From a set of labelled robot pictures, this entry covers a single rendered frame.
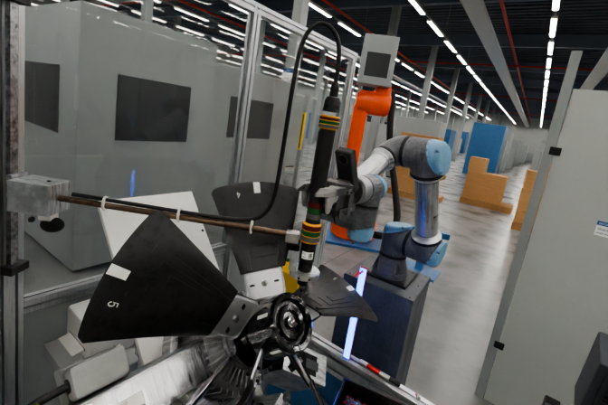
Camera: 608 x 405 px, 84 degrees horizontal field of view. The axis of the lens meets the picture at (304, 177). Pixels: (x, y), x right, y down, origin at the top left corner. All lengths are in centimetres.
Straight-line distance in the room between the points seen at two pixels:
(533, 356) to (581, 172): 114
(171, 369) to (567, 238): 216
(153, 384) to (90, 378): 10
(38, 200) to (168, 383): 48
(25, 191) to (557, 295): 249
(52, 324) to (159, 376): 66
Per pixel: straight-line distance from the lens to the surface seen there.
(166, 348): 88
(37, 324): 136
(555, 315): 259
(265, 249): 82
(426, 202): 132
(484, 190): 997
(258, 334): 74
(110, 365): 78
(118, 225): 93
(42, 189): 92
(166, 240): 65
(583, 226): 245
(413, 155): 123
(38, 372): 145
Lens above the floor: 164
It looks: 10 degrees down
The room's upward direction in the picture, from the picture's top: 9 degrees clockwise
